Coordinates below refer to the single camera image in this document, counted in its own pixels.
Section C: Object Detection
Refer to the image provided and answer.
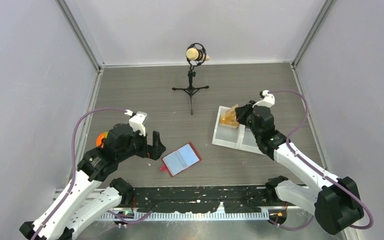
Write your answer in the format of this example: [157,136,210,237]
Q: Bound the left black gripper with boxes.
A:
[117,126,166,162]

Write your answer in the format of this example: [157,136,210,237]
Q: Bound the orange credit card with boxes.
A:
[219,104,240,129]

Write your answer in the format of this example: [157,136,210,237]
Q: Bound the red card holder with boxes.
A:
[161,142,202,177]

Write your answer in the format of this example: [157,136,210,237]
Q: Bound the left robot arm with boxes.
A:
[19,123,166,240]

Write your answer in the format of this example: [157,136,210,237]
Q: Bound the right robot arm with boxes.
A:
[234,100,365,235]

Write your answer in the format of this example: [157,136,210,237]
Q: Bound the white two-compartment tray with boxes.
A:
[212,106,263,155]

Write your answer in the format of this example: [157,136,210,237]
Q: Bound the orange curved plastic piece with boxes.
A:
[95,131,108,148]

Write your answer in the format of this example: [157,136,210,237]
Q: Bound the black microphone tripod stand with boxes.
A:
[172,42,211,115]

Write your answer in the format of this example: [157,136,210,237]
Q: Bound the beige microphone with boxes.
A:
[185,47,210,62]

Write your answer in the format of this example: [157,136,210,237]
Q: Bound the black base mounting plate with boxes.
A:
[119,185,285,214]

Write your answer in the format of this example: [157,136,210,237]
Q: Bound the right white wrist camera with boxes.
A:
[252,90,276,108]

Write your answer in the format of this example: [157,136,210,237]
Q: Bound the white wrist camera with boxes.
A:
[252,90,276,108]
[124,109,148,137]

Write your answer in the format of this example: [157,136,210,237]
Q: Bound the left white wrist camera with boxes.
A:
[124,109,148,137]

